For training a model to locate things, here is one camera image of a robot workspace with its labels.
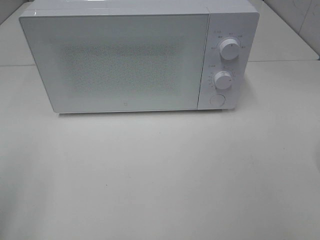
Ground white round knob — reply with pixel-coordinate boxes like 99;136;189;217
213;71;233;90
218;36;241;61

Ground white microwave door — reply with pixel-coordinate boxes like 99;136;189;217
20;14;209;114

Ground round white door button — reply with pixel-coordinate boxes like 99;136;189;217
210;94;226;109

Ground white microwave oven body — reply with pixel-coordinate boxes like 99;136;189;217
19;0;260;111

